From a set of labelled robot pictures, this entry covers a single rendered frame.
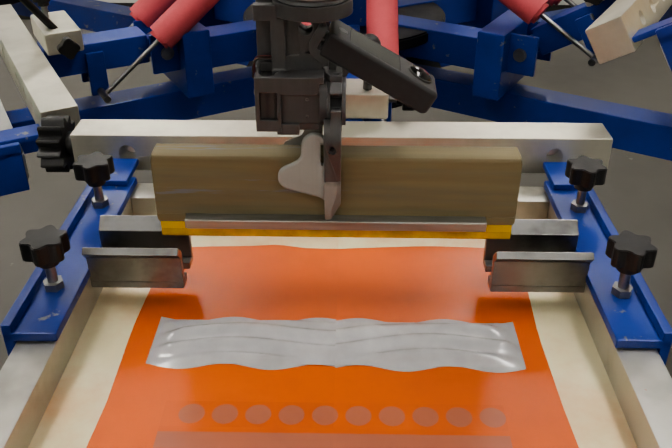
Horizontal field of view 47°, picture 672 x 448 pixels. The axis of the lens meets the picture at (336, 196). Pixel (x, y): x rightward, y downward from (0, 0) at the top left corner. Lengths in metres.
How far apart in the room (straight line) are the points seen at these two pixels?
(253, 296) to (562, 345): 0.32
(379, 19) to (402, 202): 0.50
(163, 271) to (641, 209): 2.44
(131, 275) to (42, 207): 2.24
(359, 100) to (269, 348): 0.38
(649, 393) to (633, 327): 0.07
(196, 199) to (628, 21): 0.61
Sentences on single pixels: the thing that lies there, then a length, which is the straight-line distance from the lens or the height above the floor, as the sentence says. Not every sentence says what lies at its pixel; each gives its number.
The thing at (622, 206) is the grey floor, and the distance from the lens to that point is 3.05.
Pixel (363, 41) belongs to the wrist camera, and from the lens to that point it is 0.70.
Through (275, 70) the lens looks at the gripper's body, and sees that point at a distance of 0.69.
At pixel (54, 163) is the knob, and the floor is 1.00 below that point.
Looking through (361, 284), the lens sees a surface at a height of 0.95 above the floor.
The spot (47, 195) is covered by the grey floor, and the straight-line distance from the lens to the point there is 3.13.
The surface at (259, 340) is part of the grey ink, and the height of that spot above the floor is 0.96.
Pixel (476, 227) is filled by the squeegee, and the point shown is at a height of 1.06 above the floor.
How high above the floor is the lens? 1.45
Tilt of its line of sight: 30 degrees down
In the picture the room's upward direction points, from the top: straight up
